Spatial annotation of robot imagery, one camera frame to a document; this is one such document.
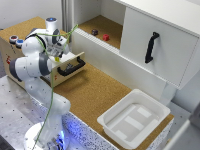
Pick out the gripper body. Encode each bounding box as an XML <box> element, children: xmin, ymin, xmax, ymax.
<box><xmin>49</xmin><ymin>41</ymin><xmax>71</xmax><ymax>59</ymax></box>

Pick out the purple block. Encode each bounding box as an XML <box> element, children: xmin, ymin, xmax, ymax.
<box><xmin>91</xmin><ymin>28</ymin><xmax>99</xmax><ymax>37</ymax></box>

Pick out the white cabinet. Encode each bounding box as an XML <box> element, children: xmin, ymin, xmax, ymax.
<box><xmin>71</xmin><ymin>0</ymin><xmax>200</xmax><ymax>108</ymax></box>

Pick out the pink block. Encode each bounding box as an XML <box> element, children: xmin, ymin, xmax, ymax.
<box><xmin>102</xmin><ymin>33</ymin><xmax>111</xmax><ymax>42</ymax></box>

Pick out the wooden drawer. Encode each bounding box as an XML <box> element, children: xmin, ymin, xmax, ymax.
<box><xmin>49</xmin><ymin>50</ymin><xmax>87</xmax><ymax>89</ymax></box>

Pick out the blue button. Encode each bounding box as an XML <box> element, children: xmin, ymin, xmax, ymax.
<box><xmin>15</xmin><ymin>38</ymin><xmax>25</xmax><ymax>48</ymax></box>

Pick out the wooden drawer box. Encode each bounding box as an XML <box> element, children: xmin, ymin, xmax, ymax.
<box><xmin>0</xmin><ymin>16</ymin><xmax>73</xmax><ymax>88</ymax></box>

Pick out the red button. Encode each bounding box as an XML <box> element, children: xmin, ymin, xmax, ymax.
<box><xmin>8</xmin><ymin>34</ymin><xmax>19</xmax><ymax>45</ymax></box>

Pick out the white plastic box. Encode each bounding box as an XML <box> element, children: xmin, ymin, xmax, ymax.
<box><xmin>96</xmin><ymin>88</ymin><xmax>172</xmax><ymax>150</ymax></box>

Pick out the white sliding door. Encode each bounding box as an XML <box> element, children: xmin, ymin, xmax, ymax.
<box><xmin>119</xmin><ymin>6</ymin><xmax>200</xmax><ymax>91</ymax></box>

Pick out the black drawer handle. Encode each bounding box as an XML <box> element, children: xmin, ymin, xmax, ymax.
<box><xmin>56</xmin><ymin>56</ymin><xmax>87</xmax><ymax>78</ymax></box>

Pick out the green cable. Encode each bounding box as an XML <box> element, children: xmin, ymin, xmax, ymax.
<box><xmin>32</xmin><ymin>23</ymin><xmax>80</xmax><ymax>150</ymax></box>

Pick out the black door handle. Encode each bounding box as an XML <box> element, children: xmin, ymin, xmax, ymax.
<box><xmin>144</xmin><ymin>31</ymin><xmax>161</xmax><ymax>65</ymax></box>

